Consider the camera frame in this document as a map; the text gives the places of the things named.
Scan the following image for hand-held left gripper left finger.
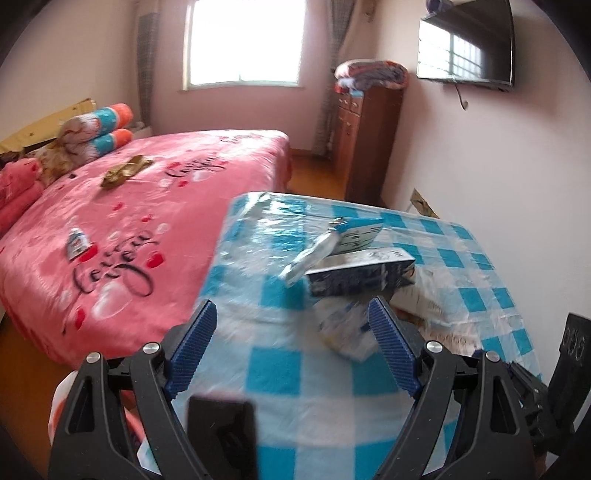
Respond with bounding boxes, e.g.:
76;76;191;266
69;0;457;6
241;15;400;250
48;299;218;480

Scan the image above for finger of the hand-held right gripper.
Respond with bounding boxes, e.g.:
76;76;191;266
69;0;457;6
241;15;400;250
508;360;552;435

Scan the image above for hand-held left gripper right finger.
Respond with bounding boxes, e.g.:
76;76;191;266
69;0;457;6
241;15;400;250
367;295;539;480

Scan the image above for white blue plastic packet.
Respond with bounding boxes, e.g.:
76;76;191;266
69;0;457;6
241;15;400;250
314;295;384;365

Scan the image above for grey mailing bag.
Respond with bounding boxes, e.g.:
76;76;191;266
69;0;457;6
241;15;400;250
390;270;444;324

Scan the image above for small blue white carton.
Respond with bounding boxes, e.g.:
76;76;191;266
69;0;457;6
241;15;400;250
330;217;384;254

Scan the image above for silver foil wrapper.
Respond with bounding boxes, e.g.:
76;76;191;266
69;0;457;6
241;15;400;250
277;226;345;287

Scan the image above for black smartphone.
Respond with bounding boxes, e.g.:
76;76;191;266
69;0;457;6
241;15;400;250
187;396;258;480

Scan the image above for pink bed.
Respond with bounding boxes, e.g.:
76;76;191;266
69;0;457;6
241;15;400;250
0;129;294;367

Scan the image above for cardboard piece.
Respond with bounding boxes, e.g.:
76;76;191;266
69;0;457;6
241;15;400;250
411;188;439;219

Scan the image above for small silver packet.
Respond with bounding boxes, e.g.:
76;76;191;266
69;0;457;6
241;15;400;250
67;228;90;261

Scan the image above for gold cloth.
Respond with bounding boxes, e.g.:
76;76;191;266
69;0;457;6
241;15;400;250
100;156;154;189

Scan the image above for brown wooden cabinet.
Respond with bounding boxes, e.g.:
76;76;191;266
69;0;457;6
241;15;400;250
333;85;404;206

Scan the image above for orange teal bolster pillow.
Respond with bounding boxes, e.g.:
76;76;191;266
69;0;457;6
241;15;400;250
95;104;134;134
88;128;134;160

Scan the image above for gold floral pillow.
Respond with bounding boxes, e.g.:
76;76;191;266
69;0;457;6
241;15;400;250
37;138;75;185

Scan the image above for folded pink blanket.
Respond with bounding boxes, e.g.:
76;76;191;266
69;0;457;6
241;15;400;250
0;157;44;227

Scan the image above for pink floral pillow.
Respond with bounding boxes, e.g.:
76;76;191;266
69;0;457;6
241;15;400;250
58;113;102;162

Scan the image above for yellow headboard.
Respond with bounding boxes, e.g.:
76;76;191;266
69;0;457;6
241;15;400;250
0;98;98;155

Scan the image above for folded floral blanket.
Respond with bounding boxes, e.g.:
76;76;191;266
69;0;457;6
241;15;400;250
333;59;409;95

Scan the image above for grey checked curtain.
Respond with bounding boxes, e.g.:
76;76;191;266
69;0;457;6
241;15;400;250
137;14;160;134
314;0;356;158

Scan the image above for window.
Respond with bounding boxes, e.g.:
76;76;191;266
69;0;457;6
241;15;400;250
182;0;308;90

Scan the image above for wall-mounted black television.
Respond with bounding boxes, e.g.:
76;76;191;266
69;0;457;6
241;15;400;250
417;0;515;93

